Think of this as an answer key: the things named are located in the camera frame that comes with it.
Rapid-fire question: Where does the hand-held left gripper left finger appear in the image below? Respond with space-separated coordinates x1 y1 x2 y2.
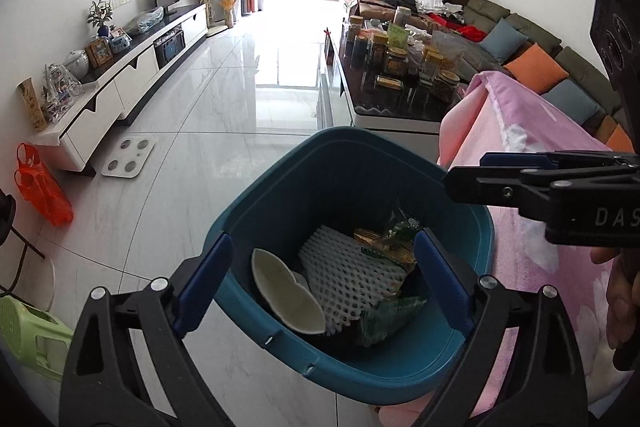
58 233 235 427

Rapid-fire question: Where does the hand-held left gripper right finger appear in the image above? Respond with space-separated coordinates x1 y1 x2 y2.
412 228 589 427

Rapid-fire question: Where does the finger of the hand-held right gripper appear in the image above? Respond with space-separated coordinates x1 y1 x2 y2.
442 164 568 221
479 149 640 172

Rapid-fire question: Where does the golden yellow snack wrapper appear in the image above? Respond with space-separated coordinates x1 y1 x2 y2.
353 229 419 269

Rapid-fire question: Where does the green snack wrapper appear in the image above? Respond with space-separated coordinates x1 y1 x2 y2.
384 208 424 254

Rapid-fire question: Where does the paper cup with blue print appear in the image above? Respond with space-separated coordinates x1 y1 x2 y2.
250 248 326 336

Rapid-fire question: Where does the wide-mesh white foam net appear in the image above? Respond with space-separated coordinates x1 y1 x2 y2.
298 226 409 339

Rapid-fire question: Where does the teal plastic trash bin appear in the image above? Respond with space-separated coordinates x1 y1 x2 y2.
202 126 497 407

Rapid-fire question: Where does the person's right hand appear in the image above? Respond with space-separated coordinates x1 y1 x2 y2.
590 246 640 374

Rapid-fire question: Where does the torn green wrapper piece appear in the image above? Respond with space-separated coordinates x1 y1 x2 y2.
359 294 429 349

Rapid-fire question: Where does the large orange cushion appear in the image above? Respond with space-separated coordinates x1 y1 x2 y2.
604 124 636 153

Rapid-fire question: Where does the large blue cushion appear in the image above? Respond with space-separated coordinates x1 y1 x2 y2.
540 79 601 126

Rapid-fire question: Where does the pink floral tablecloth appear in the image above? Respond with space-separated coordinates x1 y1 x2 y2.
374 70 640 427

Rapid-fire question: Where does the small orange cushion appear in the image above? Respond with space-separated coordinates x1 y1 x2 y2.
502 42 571 93

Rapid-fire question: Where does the small blue cushion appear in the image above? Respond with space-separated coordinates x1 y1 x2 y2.
478 19 530 66

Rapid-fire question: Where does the coffee table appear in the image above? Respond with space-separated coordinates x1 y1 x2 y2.
315 26 469 136

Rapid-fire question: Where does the green and brown sofa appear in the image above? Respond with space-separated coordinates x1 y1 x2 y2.
360 0 637 154

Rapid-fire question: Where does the red cloth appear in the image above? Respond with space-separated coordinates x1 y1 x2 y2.
439 19 489 42

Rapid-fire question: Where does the white bathroom scale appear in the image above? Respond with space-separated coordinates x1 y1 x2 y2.
101 136 157 179

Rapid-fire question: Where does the group of food jars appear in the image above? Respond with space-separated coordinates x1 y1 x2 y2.
342 4 462 104

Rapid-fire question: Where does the white stool with black legs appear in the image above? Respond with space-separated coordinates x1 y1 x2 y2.
0 189 56 314

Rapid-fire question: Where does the white clothes pile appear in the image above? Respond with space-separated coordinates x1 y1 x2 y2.
417 0 461 16

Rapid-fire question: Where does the green plastic stool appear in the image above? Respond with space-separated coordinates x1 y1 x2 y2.
0 294 76 383

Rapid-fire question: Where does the orange plastic bag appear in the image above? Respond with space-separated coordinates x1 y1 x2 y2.
13 142 75 227

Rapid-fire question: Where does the white and black TV cabinet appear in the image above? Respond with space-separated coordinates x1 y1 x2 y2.
29 1 209 174

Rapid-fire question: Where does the glass ship ornament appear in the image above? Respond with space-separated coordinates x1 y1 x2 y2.
43 62 84 118

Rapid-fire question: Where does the gold printed gift box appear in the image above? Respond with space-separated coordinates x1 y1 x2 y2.
17 78 49 132

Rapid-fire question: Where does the white ceramic jar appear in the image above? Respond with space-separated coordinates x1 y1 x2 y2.
64 50 90 80

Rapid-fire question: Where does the clear plastic bag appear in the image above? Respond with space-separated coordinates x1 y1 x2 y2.
124 5 165 36

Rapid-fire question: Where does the small plant in blue vase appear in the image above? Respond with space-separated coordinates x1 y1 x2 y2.
86 0 115 39

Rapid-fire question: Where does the wooden photo frame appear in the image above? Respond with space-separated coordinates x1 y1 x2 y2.
84 37 114 69

